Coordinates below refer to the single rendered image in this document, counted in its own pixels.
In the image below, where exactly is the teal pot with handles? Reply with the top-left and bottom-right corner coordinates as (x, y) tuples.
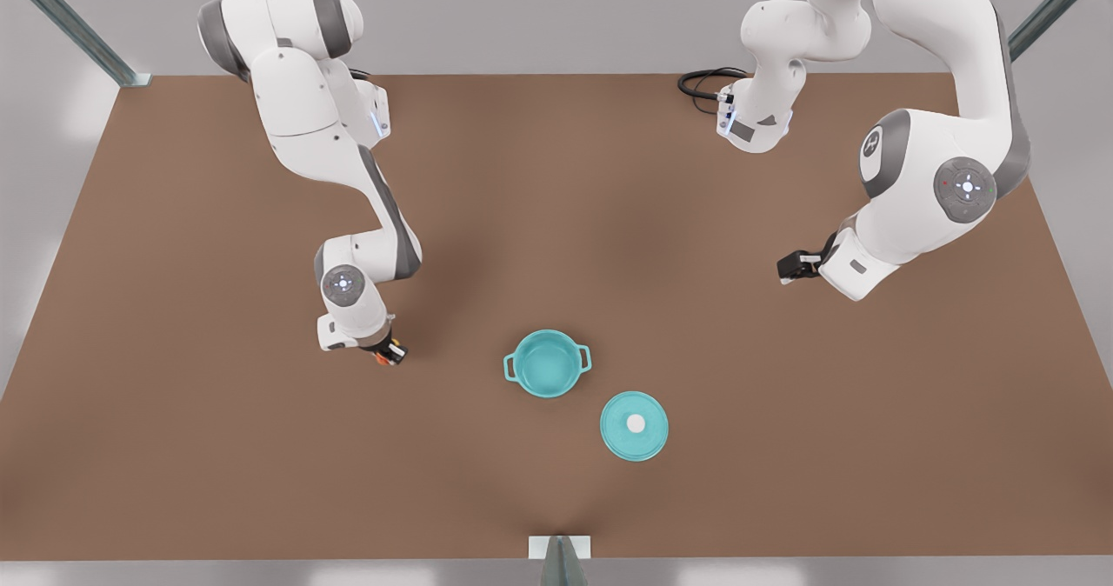
(503, 330), (593, 399)

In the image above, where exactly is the silver frame post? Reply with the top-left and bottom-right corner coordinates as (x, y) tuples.
(1008, 0), (1113, 62)
(0, 0), (151, 89)
(529, 535), (592, 586)

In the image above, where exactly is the teal lid with white knob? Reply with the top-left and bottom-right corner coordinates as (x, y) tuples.
(599, 391), (670, 463)

